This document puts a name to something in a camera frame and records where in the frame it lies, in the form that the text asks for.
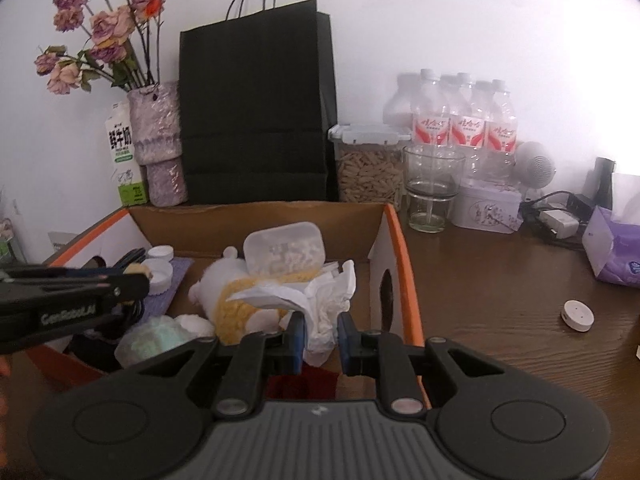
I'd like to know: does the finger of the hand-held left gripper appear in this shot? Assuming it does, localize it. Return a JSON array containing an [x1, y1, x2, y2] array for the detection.
[[99, 272, 152, 307], [0, 265, 126, 286]]

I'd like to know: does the white charger adapter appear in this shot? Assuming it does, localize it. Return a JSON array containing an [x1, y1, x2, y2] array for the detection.
[[537, 209, 581, 239]]

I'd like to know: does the white floral tin box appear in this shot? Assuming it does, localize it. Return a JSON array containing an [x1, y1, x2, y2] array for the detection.
[[449, 179, 524, 234]]

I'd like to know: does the clear lidded food container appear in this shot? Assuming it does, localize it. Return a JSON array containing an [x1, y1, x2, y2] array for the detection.
[[328, 123, 412, 211]]

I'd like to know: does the black paper shopping bag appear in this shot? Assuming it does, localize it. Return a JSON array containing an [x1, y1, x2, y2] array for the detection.
[[178, 0, 340, 205]]

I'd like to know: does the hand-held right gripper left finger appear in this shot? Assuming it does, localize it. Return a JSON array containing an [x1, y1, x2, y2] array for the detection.
[[127, 312, 307, 420]]

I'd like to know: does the red and orange cardboard box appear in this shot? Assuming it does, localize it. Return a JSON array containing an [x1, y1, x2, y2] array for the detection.
[[25, 201, 434, 411]]

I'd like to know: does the black cylindrical device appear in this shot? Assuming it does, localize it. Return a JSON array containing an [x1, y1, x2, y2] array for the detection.
[[594, 157, 617, 209]]

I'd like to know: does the white tissue paper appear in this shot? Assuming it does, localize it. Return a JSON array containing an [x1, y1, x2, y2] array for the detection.
[[227, 259, 357, 367]]

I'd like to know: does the white and green milk carton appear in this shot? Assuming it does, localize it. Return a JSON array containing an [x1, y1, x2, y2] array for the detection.
[[103, 101, 149, 207]]

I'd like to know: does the white translucent plastic box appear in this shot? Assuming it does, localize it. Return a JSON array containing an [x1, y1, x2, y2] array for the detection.
[[243, 222, 326, 276]]

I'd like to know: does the metal storage rack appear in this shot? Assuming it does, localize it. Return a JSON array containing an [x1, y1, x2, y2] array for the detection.
[[0, 217, 17, 263]]

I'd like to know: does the white and yellow plush toy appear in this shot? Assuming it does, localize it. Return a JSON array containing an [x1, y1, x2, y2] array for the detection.
[[189, 246, 322, 346]]

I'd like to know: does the purple tissue pack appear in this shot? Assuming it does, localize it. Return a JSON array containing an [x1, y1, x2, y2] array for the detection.
[[582, 204, 640, 289]]

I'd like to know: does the small white round disc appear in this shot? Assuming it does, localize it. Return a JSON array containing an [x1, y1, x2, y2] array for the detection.
[[560, 299, 595, 332]]

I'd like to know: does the white round desk fan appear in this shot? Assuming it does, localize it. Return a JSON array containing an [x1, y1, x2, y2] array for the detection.
[[514, 142, 557, 192]]

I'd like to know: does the brown wooden desktop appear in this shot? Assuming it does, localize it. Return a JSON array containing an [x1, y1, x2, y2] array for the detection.
[[0, 195, 640, 461]]

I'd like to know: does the white charger with cable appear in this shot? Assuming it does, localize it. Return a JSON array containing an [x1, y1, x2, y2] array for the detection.
[[519, 190, 588, 251]]

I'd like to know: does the black power adapter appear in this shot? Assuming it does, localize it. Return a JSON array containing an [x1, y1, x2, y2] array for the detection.
[[564, 194, 596, 221]]

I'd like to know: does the dried pink rose bouquet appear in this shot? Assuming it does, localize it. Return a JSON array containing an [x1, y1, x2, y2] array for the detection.
[[34, 0, 166, 96]]

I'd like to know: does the purple knitted cloth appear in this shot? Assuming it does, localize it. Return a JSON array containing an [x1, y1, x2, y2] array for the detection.
[[144, 258, 194, 319]]

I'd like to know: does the clear drinking glass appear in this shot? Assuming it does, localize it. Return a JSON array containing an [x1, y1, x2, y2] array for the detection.
[[402, 145, 466, 234]]

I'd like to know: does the translucent plastic bag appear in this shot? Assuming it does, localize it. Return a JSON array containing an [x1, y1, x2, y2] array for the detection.
[[114, 314, 216, 371]]

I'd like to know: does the pack of water bottles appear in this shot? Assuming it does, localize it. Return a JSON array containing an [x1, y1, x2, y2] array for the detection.
[[384, 68, 519, 187]]

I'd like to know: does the purple textured vase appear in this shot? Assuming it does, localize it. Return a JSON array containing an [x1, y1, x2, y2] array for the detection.
[[126, 81, 189, 208]]

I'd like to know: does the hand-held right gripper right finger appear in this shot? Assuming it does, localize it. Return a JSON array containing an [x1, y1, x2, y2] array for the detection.
[[337, 312, 506, 419]]

